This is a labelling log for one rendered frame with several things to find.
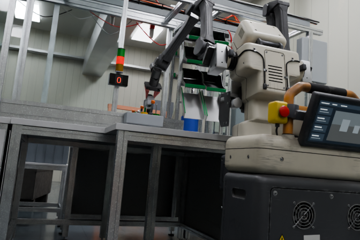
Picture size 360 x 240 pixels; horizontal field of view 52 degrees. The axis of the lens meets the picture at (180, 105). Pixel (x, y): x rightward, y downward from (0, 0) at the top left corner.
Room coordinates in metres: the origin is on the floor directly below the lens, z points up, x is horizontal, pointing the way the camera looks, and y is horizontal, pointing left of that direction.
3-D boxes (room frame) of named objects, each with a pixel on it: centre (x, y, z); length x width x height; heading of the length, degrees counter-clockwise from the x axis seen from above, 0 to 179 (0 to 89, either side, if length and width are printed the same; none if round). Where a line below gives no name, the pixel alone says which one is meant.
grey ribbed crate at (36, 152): (3.98, 1.48, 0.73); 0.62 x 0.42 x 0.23; 110
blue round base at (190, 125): (3.23, -0.10, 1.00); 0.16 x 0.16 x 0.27
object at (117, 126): (2.10, -0.04, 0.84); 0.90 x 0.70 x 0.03; 109
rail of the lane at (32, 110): (2.03, 0.40, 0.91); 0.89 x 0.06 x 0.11; 110
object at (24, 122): (2.69, 0.34, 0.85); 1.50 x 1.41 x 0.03; 110
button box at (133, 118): (2.04, 0.20, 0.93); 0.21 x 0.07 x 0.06; 110
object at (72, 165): (3.77, -0.07, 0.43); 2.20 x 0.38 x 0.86; 110
